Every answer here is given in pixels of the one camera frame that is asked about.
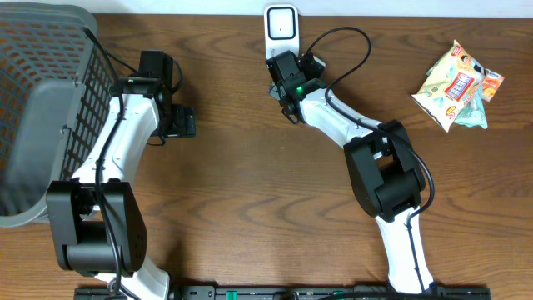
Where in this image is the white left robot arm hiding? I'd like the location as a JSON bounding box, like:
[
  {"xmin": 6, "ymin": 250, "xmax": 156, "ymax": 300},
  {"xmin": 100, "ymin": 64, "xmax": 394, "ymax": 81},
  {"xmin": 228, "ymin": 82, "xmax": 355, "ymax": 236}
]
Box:
[{"xmin": 46, "ymin": 77, "xmax": 196, "ymax": 299}]

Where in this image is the white barcode scanner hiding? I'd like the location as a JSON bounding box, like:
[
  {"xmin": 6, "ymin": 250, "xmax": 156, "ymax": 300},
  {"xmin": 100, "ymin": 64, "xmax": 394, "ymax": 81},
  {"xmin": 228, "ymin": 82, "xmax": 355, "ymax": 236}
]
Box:
[{"xmin": 263, "ymin": 4, "xmax": 300, "ymax": 59}]

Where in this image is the yellow snack bag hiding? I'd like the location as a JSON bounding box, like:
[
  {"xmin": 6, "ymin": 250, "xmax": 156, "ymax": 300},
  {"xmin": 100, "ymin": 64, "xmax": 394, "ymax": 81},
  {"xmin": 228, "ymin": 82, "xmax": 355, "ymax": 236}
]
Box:
[{"xmin": 411, "ymin": 40, "xmax": 485, "ymax": 133}]

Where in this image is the grey plastic mesh basket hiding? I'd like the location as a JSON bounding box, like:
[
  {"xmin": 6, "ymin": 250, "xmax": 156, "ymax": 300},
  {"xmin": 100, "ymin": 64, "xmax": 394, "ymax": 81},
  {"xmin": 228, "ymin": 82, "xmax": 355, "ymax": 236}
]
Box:
[{"xmin": 1, "ymin": 2, "xmax": 113, "ymax": 228}]

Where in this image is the teal snack pouch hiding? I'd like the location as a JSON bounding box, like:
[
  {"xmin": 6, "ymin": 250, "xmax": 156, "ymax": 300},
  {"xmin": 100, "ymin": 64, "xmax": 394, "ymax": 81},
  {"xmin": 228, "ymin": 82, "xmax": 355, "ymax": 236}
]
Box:
[{"xmin": 454, "ymin": 89, "xmax": 488, "ymax": 129}]

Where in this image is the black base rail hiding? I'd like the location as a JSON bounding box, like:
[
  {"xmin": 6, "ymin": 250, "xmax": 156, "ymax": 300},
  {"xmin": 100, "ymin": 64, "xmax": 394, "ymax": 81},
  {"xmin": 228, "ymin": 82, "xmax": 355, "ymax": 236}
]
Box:
[{"xmin": 74, "ymin": 284, "xmax": 492, "ymax": 300}]

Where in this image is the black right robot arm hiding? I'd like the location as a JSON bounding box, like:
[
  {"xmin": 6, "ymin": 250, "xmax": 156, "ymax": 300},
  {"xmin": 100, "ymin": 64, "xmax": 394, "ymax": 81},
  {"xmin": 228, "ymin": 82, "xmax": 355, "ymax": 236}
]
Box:
[{"xmin": 269, "ymin": 77, "xmax": 435, "ymax": 294}]

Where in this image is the orange tissue pack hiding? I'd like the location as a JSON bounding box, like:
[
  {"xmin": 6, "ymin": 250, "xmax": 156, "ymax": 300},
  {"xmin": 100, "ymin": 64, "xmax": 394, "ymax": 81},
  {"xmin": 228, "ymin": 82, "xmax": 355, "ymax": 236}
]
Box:
[{"xmin": 481, "ymin": 69, "xmax": 505, "ymax": 102}]

